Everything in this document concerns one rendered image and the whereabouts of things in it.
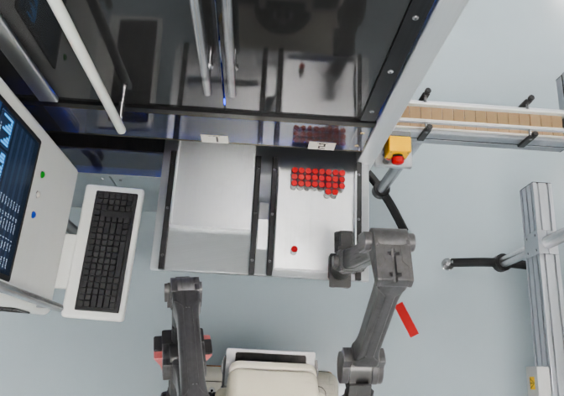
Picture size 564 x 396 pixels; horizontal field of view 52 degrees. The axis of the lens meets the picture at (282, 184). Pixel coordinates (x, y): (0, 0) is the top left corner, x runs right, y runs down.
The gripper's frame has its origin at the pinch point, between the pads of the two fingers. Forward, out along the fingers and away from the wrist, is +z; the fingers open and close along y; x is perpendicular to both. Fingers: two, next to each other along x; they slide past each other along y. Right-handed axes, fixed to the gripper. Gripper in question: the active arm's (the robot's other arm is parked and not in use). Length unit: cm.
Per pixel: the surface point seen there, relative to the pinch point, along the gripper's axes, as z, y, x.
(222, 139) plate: -12, 39, 38
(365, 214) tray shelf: 2.5, 21.1, -9.8
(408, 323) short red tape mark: 90, -7, -46
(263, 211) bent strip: -0.7, 19.3, 24.3
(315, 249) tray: 2.0, 8.1, 6.4
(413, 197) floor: 91, 55, -50
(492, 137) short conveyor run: -2, 50, -52
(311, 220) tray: 2.1, 17.9, 8.1
